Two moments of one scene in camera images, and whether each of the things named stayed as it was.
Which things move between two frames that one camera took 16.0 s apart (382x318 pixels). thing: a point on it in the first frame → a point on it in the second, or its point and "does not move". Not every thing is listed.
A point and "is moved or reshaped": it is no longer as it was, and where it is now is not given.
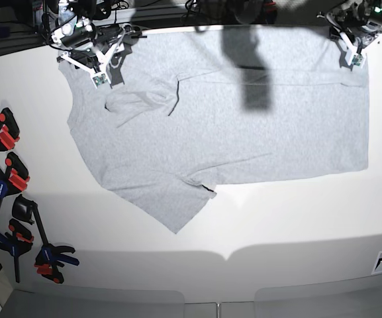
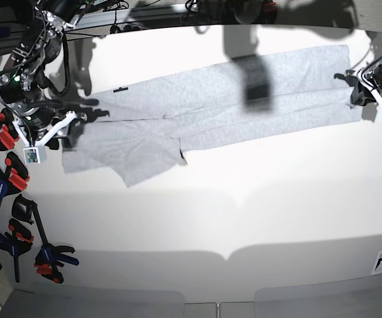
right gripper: [355, 34] → [367, 87]
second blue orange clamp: [15, 178] does not move
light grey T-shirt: [185, 111] is moved or reshaped
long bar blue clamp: [47, 260] does not move
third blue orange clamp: [17, 242] does not move
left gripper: [98, 49] → [38, 124]
